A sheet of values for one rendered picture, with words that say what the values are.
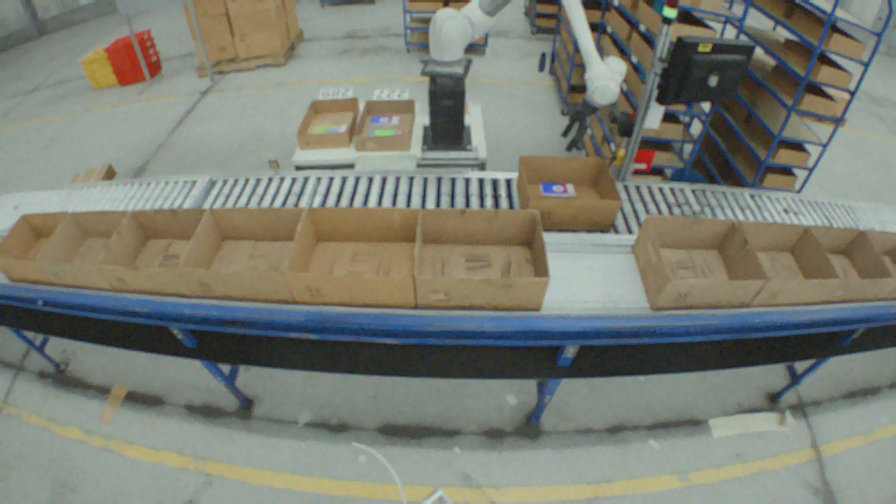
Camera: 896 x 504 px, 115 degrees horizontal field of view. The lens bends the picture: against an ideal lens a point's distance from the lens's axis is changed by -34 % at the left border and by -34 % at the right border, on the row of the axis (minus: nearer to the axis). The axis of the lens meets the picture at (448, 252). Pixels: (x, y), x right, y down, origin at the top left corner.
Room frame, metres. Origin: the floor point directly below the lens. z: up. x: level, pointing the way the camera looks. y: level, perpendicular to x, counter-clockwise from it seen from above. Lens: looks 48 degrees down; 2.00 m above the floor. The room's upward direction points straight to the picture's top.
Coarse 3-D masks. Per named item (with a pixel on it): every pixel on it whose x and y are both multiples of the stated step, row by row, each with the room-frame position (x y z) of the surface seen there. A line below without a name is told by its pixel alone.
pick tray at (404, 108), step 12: (372, 108) 2.18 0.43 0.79; (384, 108) 2.18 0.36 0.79; (396, 108) 2.17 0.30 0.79; (408, 108) 2.17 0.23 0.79; (360, 120) 1.98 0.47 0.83; (408, 120) 2.09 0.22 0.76; (360, 132) 1.94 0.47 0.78; (408, 132) 1.97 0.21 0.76; (360, 144) 1.80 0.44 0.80; (372, 144) 1.80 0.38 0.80; (384, 144) 1.80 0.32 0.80; (396, 144) 1.80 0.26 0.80; (408, 144) 1.80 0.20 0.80
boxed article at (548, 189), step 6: (540, 186) 1.51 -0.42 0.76; (546, 186) 1.50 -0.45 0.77; (552, 186) 1.50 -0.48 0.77; (558, 186) 1.50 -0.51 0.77; (564, 186) 1.51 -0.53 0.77; (570, 186) 1.51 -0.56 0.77; (546, 192) 1.46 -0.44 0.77; (552, 192) 1.46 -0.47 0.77; (558, 192) 1.46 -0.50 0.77; (564, 192) 1.46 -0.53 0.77; (570, 192) 1.46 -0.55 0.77; (576, 192) 1.47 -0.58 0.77
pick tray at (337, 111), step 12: (312, 108) 2.19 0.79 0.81; (324, 108) 2.21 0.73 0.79; (336, 108) 2.22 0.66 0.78; (348, 108) 2.22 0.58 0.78; (312, 120) 2.13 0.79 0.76; (324, 120) 2.12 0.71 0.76; (336, 120) 2.11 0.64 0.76; (348, 120) 2.11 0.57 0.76; (300, 132) 1.90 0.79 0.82; (336, 132) 1.84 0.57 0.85; (348, 132) 1.85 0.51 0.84; (300, 144) 1.83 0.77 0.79; (312, 144) 1.84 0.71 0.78; (324, 144) 1.84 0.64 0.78; (336, 144) 1.84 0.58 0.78; (348, 144) 1.84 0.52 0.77
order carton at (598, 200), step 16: (528, 160) 1.53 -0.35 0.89; (544, 160) 1.53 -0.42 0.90; (560, 160) 1.53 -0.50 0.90; (576, 160) 1.53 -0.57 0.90; (592, 160) 1.53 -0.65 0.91; (528, 176) 1.53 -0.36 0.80; (544, 176) 1.53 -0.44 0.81; (560, 176) 1.53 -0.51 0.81; (576, 176) 1.53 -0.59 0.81; (592, 176) 1.53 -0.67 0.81; (608, 176) 1.43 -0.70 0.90; (528, 192) 1.28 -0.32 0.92; (592, 192) 1.48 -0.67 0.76; (608, 192) 1.39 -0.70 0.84; (528, 208) 1.24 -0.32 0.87; (544, 208) 1.24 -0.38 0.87; (560, 208) 1.24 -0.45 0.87; (576, 208) 1.24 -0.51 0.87; (592, 208) 1.24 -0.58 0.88; (608, 208) 1.25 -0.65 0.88; (544, 224) 1.24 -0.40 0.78; (560, 224) 1.24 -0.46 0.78; (576, 224) 1.25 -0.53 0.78; (592, 224) 1.25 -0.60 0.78; (608, 224) 1.25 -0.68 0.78
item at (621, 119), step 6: (612, 114) 1.65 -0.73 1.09; (618, 114) 1.64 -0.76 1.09; (624, 114) 1.65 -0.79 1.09; (630, 114) 1.67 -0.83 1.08; (612, 120) 1.63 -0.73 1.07; (618, 120) 1.62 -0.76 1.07; (624, 120) 1.62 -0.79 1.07; (630, 120) 1.62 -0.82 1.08; (618, 126) 1.65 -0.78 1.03; (624, 126) 1.62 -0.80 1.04; (630, 126) 1.62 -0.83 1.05; (618, 132) 1.63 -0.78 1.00; (624, 132) 1.64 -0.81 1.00
